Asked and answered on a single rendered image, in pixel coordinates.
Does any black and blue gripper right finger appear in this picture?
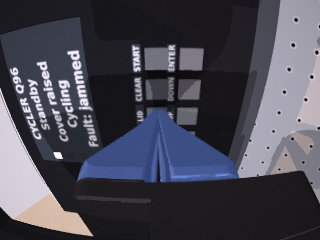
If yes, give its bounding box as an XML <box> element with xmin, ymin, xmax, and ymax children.
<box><xmin>158</xmin><ymin>109</ymin><xmax>239</xmax><ymax>182</ymax></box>

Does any grey square base plate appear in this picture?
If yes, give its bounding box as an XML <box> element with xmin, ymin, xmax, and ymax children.
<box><xmin>238</xmin><ymin>0</ymin><xmax>320</xmax><ymax>203</ymax></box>

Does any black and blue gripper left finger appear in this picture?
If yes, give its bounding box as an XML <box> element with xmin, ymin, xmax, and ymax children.
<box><xmin>77</xmin><ymin>109</ymin><xmax>158</xmax><ymax>182</ymax></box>

